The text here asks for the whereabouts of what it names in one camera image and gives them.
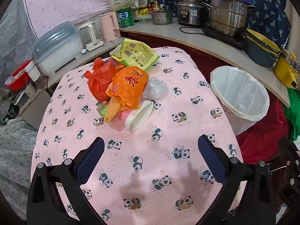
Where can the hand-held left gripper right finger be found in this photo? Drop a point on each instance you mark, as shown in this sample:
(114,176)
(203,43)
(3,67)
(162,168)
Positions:
(211,159)

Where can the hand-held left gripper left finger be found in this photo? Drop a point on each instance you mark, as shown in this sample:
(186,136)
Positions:
(91,159)

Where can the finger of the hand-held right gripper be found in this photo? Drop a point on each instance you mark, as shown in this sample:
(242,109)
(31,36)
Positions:
(290,159)

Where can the bin with white liner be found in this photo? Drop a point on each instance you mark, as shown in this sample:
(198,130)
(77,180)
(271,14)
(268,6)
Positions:
(236,91)

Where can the orange snack bag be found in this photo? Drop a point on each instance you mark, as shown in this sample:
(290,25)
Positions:
(129,86)

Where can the yellow-green food packet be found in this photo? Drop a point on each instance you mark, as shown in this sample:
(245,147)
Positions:
(138,54)

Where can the red cloth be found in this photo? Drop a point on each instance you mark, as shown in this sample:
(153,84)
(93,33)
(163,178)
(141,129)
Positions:
(257,143)

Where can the green plastic bag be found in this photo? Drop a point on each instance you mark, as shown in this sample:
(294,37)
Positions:
(294,112)

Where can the green drink carton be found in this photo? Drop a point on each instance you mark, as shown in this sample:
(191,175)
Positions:
(102,109)

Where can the yellow textured wrapper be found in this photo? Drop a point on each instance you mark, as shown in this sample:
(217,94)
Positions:
(112,110)

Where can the pink patterned packet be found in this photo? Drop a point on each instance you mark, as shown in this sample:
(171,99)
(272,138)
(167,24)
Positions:
(123,115)

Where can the white paper cup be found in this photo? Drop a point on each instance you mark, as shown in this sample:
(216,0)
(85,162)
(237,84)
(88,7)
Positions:
(138,119)

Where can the pink panda tablecloth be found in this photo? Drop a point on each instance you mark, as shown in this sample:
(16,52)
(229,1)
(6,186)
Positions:
(164,112)

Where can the red plastic bag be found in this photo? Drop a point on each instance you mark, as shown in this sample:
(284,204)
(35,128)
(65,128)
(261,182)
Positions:
(100,82)

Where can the grey floral cloth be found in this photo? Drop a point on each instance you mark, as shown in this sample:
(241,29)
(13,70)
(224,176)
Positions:
(14,150)

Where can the yellow electric pot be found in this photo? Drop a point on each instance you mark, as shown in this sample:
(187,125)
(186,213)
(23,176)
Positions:
(284,71)

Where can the crumpled pale plastic bag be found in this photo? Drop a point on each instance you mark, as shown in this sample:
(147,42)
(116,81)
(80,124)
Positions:
(155,89)

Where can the dark round pot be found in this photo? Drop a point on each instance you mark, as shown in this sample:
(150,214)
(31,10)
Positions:
(7,112)

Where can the white plastic container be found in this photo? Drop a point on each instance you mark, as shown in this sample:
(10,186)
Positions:
(32,71)

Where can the yellow-rimmed blue basins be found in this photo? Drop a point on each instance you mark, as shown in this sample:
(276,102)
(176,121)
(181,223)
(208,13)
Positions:
(260,56)

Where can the white power plug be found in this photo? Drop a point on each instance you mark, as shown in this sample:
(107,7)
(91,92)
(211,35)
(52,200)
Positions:
(84,50)

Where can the dark red counter skirt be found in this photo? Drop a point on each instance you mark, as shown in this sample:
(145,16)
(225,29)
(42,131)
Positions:
(187,51)

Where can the red pot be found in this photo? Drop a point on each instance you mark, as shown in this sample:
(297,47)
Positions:
(16,77)

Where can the translucent plastic dish box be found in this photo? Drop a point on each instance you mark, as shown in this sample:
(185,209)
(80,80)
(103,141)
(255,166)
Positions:
(58,51)

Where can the black induction cooker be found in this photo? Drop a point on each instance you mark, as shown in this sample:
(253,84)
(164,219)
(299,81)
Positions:
(225,38)

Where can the glass kettle white base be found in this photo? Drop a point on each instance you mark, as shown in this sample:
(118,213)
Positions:
(90,32)

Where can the beige curtain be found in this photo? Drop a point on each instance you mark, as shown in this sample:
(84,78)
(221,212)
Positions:
(293,28)

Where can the pink electric kettle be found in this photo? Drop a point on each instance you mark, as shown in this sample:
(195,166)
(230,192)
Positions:
(110,28)

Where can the large steel steamer pot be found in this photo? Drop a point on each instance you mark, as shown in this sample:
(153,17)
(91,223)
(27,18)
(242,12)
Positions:
(229,16)

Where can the blue patterned cloth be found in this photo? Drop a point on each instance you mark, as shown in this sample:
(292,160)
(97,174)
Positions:
(269,16)

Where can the green tin can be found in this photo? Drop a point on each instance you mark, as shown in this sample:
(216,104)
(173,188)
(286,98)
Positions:
(125,17)

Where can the steel rice cooker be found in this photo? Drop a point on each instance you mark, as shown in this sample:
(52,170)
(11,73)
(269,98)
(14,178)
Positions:
(189,11)

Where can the small steel pot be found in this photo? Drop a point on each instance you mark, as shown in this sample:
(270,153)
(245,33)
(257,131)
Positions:
(161,17)

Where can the dark glass jar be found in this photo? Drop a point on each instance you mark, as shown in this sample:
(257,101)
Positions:
(135,14)

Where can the yellow seasoning box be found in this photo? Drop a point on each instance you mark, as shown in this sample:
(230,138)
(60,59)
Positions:
(144,12)

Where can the pink dotted curtain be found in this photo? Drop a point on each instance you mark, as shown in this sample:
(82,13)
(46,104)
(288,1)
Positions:
(70,2)

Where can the white pump bottle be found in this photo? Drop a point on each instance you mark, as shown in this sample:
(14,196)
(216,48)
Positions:
(162,7)

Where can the white cardboard box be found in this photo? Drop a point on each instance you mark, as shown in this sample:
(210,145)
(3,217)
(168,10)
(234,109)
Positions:
(121,1)

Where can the yellow oil bottle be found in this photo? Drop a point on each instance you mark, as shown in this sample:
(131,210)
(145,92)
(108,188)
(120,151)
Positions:
(156,5)

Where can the dark sauce bottle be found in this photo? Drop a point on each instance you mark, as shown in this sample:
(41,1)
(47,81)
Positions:
(149,3)

